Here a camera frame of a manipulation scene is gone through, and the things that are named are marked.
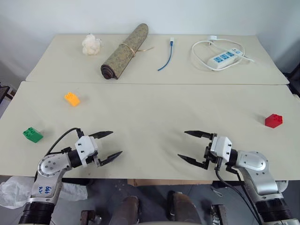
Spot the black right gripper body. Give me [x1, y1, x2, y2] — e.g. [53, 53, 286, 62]
[202, 133, 223, 171]

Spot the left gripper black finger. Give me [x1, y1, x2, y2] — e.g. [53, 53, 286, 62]
[89, 130, 114, 140]
[96, 150, 123, 168]

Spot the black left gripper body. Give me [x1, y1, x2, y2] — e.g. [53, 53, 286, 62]
[81, 137, 101, 168]

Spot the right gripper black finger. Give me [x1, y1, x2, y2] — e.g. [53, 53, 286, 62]
[184, 130, 212, 140]
[177, 153, 208, 170]

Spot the small grey metal tool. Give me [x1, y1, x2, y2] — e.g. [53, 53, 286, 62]
[210, 187, 224, 198]

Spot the orange toy brick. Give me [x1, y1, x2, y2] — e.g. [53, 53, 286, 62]
[64, 92, 81, 108]

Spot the dark rounded brown shape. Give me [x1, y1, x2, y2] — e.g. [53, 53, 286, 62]
[166, 190, 203, 225]
[109, 195, 142, 225]

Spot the green toy brick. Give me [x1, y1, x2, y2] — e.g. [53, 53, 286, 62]
[22, 127, 44, 143]

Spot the red toy brick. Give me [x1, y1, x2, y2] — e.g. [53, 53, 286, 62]
[264, 113, 284, 129]

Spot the white power strip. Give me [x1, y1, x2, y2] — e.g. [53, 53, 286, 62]
[191, 35, 256, 71]
[207, 46, 245, 70]

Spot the white plastic bag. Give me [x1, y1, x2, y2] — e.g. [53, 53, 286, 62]
[0, 175, 88, 210]

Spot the rolled olive patterned mat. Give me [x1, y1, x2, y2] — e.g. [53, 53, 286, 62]
[100, 22, 150, 81]

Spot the tan tie band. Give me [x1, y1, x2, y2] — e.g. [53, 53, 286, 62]
[120, 43, 155, 57]

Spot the white crumpled fluffy ball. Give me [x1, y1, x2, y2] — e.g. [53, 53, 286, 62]
[81, 34, 104, 57]

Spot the dark object beside table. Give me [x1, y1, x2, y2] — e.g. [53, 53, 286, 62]
[0, 81, 11, 102]

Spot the dark chair beside table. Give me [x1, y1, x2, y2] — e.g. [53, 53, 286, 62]
[283, 67, 300, 100]

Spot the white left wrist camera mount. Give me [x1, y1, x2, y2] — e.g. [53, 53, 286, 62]
[75, 135, 99, 167]

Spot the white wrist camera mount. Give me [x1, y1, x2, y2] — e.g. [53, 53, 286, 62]
[210, 135, 233, 163]
[75, 135, 99, 167]

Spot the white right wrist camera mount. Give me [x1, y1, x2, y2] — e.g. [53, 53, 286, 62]
[210, 135, 233, 163]

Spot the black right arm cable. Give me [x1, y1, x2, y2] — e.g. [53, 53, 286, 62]
[214, 158, 262, 225]

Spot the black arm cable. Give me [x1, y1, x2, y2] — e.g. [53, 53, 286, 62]
[214, 158, 262, 225]
[44, 127, 84, 157]

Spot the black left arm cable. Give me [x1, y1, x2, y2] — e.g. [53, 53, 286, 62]
[44, 127, 84, 157]

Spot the dark metal bracket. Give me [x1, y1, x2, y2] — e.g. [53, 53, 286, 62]
[210, 203, 227, 225]

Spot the blue cable with white plug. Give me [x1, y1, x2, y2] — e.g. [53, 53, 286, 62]
[157, 37, 175, 72]

